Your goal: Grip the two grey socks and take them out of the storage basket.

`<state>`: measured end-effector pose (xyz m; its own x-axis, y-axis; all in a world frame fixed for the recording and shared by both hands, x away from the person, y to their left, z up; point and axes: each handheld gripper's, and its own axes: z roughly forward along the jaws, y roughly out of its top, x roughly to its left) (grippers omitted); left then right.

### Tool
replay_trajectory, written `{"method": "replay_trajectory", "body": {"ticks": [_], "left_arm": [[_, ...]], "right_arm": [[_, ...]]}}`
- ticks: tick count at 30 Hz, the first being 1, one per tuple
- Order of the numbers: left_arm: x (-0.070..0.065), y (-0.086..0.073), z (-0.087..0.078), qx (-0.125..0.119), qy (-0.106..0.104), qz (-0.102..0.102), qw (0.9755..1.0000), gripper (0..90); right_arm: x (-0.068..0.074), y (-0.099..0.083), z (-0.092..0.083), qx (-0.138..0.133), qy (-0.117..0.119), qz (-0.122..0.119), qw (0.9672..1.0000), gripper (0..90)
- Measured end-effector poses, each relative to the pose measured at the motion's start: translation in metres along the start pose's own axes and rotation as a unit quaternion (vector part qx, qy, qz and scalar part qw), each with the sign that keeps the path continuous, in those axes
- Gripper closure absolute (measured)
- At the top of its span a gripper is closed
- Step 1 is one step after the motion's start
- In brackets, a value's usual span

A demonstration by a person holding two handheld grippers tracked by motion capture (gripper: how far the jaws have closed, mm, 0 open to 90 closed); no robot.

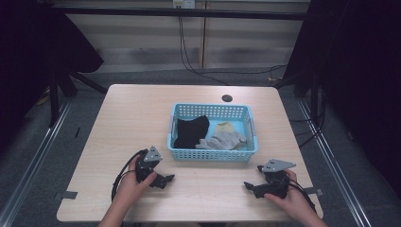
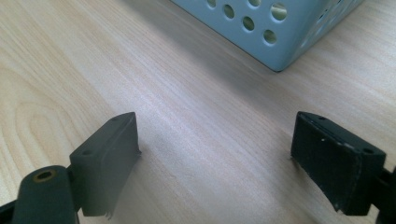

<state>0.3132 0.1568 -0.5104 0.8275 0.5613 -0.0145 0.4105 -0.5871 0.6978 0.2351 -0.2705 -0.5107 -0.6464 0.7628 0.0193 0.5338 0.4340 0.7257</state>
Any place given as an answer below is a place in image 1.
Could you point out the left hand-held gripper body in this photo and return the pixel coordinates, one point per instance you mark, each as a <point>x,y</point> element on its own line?
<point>146,165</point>

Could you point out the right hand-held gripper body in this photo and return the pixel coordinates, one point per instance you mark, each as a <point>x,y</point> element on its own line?
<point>277,184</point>

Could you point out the person's right hand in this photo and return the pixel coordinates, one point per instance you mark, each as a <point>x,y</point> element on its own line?
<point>296,201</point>

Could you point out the person's left hand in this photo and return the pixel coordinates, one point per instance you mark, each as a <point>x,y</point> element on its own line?
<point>129,187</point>

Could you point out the grey tape strip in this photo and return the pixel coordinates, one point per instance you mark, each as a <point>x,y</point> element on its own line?
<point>314,191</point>
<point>66,195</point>

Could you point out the blue plastic basket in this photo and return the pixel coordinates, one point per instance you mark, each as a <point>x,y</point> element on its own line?
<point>211,155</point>

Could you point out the black cloth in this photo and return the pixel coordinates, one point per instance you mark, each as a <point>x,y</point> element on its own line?
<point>190,132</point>

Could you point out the grey sock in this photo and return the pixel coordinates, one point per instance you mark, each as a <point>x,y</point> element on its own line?
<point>222,140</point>

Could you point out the pale yellow sock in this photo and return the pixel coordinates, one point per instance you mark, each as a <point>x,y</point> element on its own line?
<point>224,126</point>

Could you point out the black table grommet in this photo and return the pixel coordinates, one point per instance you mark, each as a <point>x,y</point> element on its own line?
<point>227,98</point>

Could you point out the black metal stand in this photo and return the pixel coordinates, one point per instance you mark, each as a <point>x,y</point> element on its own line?
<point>313,94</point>
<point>54,101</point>

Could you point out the black curtain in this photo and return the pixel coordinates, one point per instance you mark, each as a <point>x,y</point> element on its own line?
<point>362,78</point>
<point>28,56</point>

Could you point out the black horizontal bar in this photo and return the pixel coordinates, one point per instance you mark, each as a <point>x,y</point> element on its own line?
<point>176,12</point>

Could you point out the aluminium floor rail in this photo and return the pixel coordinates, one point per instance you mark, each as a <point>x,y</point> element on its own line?
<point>34,160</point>
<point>334,167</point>

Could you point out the white wall socket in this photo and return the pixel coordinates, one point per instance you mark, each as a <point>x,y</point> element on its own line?
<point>183,3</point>

